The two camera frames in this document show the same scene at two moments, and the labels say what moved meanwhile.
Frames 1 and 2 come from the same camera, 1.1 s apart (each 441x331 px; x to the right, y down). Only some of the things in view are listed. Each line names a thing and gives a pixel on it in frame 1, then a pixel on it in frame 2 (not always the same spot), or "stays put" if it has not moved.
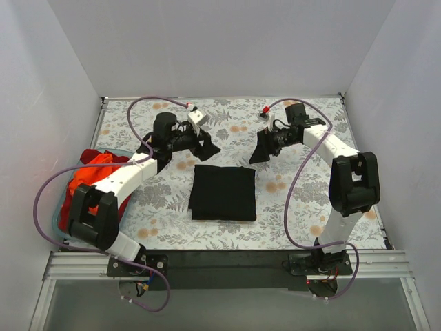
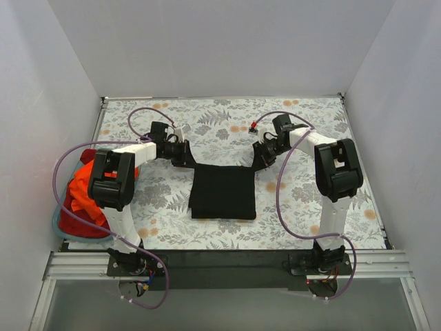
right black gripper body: [269, 142] stays put
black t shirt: [223, 193] stays put
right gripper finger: [275, 151] → [268, 163]
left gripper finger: [211, 147] → [189, 160]
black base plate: [231, 270] stays put
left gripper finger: [203, 152] → [180, 162]
